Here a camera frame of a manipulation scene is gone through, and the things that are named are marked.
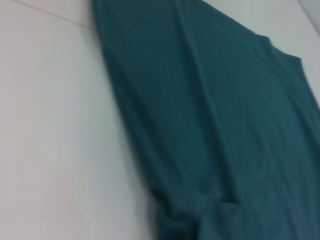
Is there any teal shirt with FREE print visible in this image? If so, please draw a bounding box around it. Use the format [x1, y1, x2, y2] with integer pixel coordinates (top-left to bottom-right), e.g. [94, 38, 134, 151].
[91, 0, 320, 240]

